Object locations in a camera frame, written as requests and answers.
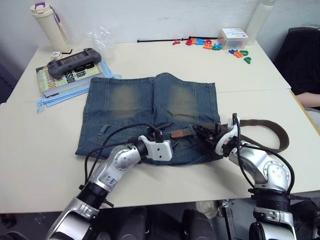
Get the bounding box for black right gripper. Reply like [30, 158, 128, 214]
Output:
[192, 121, 226, 151]

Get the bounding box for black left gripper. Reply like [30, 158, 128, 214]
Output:
[152, 123, 182, 149]

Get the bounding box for brown braided belt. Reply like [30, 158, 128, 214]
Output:
[169, 119, 290, 154]

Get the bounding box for blue denim shorts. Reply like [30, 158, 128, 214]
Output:
[74, 72, 221, 166]

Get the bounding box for white cloth bundle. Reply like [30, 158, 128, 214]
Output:
[194, 199, 219, 220]

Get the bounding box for black metal table leg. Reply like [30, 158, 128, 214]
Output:
[216, 199, 238, 240]

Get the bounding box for dark rounded shape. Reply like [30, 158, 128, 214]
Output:
[181, 208, 218, 240]

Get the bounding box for clear box of letter magnets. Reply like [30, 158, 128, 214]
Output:
[216, 27, 250, 50]

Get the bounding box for clear plastic bag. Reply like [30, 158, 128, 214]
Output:
[83, 24, 118, 61]

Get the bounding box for black office chair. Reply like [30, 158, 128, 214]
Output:
[273, 26, 320, 96]

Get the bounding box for thick paperback book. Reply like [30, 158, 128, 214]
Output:
[35, 61, 105, 98]

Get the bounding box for grey handheld game controller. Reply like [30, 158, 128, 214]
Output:
[46, 47, 103, 80]

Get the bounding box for white paper roll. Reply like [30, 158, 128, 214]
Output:
[245, 0, 276, 46]

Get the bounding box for cream water bottle purple lid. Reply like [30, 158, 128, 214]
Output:
[30, 1, 72, 53]

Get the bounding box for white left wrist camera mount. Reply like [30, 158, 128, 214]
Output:
[137, 134, 174, 162]

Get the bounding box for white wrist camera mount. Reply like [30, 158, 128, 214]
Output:
[137, 134, 174, 162]
[214, 118, 241, 155]

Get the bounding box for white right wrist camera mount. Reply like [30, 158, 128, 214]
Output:
[214, 118, 241, 155]

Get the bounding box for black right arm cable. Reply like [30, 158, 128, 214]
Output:
[231, 112, 296, 195]

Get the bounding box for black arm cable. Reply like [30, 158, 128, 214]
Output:
[83, 123, 164, 187]
[231, 112, 296, 195]

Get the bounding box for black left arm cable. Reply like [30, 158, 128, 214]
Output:
[83, 123, 164, 187]

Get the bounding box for black cable tie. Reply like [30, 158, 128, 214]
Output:
[136, 38, 186, 43]

